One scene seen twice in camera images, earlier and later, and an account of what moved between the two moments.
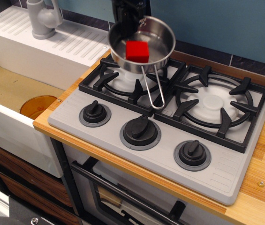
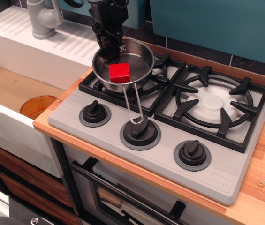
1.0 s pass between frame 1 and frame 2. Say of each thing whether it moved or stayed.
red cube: moved
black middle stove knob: stayed
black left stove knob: stayed
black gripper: moved
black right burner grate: stayed
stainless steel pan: moved
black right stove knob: stayed
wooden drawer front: stayed
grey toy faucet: stayed
